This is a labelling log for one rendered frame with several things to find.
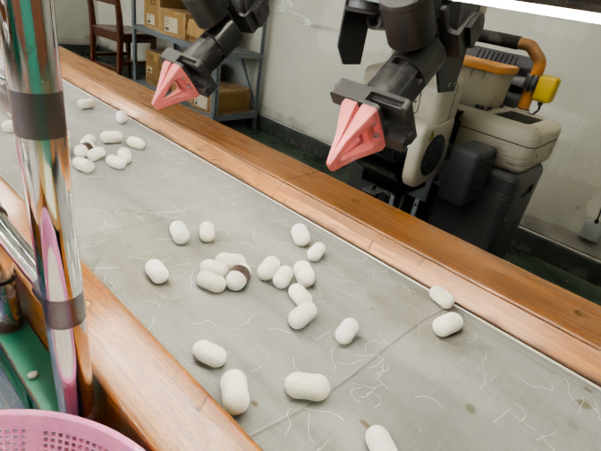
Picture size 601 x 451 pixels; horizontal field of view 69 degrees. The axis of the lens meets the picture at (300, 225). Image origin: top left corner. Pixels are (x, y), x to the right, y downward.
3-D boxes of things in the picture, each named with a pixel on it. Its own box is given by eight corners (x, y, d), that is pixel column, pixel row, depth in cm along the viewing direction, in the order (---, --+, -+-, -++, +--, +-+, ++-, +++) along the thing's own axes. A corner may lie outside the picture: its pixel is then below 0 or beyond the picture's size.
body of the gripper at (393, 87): (402, 111, 47) (439, 64, 49) (330, 87, 53) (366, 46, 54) (409, 149, 52) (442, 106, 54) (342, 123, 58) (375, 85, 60)
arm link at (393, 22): (485, 29, 56) (424, 21, 61) (486, -64, 47) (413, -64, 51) (440, 96, 53) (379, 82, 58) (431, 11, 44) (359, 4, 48)
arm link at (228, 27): (251, 40, 81) (232, 35, 84) (233, 7, 75) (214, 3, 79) (226, 66, 79) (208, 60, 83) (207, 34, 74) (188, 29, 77)
